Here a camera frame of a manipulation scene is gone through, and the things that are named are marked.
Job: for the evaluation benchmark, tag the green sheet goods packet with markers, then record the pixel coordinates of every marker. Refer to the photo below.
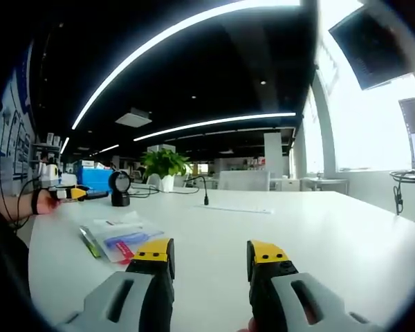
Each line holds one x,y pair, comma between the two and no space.
92,242

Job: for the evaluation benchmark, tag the blue and white wall poster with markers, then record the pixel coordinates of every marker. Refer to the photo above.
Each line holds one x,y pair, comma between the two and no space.
15,131

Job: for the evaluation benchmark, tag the white sheet goods packet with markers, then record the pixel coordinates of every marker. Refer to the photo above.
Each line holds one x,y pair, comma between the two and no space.
119,220

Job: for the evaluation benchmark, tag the ceiling air conditioner panel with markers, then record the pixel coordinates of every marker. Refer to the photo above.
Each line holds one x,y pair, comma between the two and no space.
134,117

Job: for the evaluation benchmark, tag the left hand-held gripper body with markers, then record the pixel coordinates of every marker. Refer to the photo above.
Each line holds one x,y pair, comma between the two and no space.
53,174

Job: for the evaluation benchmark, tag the green plant in white pot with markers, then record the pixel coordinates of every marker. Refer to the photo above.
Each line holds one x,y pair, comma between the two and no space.
166,166

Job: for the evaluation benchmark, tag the white desk partition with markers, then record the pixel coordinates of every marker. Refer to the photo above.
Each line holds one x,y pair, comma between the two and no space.
243,180

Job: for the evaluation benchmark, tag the black barcode scanner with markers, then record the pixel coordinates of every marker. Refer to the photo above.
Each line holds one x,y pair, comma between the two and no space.
120,188

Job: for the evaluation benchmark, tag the blue storage box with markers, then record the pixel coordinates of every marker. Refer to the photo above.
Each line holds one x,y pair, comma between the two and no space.
96,179

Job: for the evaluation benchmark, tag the white table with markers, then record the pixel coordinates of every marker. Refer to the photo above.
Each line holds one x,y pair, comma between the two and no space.
297,228

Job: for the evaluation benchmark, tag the long ceiling strip light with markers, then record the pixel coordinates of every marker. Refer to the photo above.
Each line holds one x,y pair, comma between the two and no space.
152,45

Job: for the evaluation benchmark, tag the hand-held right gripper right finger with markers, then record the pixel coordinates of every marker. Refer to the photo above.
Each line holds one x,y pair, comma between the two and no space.
280,280

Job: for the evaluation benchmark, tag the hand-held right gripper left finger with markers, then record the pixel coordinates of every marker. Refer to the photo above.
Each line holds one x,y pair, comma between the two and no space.
148,276

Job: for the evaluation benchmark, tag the short ceiling strip light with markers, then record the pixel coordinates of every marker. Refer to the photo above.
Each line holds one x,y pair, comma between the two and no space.
214,122

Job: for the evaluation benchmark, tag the clear plastic bag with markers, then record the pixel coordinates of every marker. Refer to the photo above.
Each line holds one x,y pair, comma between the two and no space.
135,242

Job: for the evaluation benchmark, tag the person's right hand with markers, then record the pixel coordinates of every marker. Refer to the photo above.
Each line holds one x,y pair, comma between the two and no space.
253,325

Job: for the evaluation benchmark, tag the person's left hand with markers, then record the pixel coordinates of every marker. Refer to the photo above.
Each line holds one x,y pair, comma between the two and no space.
45,202

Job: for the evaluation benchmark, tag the white paper sheet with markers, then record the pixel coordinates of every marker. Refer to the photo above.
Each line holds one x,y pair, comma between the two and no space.
235,208

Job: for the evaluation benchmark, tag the black hanging monitor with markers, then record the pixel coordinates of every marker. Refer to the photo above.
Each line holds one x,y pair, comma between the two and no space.
373,45

